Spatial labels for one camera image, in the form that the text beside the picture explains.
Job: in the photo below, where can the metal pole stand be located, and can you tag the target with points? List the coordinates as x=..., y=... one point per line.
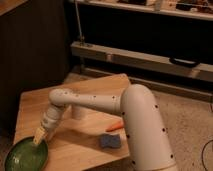
x=81, y=36

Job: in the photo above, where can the black handle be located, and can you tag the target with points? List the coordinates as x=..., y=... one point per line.
x=188, y=64

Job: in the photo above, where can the orange carrot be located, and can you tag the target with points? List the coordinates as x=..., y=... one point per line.
x=115, y=126

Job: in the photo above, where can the blue sponge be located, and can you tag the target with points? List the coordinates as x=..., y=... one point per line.
x=110, y=141

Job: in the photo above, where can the wooden table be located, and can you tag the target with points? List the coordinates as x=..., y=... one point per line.
x=75, y=145

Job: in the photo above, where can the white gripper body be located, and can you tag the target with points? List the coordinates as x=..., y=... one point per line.
x=52, y=118

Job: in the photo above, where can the white paper cup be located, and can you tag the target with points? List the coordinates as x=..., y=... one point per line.
x=77, y=112

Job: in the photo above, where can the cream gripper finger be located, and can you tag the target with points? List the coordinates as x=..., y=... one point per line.
x=40, y=134

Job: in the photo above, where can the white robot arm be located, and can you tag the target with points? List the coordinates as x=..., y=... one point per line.
x=147, y=139

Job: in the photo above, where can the grey long shelf beam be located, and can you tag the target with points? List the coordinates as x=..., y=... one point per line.
x=145, y=61

